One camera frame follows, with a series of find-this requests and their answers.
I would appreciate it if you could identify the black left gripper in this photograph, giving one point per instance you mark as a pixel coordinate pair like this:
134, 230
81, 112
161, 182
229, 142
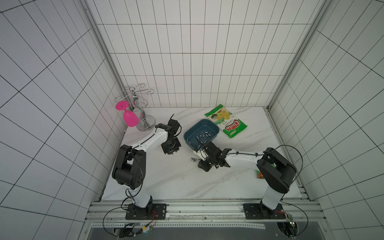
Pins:
176, 148

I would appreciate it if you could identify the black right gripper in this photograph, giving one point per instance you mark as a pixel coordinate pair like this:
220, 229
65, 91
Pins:
208, 159

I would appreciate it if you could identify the dark teal storage box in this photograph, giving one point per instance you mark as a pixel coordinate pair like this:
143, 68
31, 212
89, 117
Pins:
199, 129

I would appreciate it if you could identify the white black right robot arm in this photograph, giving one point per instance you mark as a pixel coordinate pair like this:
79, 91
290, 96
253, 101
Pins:
278, 172

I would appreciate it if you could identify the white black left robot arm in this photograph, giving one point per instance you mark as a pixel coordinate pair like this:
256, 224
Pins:
130, 166

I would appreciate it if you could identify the chrome cup holder stand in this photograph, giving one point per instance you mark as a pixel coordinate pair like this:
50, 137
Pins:
138, 104

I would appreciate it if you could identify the green Chuba chips bag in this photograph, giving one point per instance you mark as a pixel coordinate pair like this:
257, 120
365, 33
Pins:
226, 121

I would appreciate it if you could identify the pink plastic goblet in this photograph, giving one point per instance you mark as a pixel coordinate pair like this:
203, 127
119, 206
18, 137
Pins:
130, 118

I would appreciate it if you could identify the green red snack packet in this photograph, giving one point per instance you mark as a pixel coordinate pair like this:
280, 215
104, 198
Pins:
261, 174

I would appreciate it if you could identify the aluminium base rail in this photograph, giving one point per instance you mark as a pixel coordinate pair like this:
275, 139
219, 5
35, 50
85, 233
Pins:
200, 213

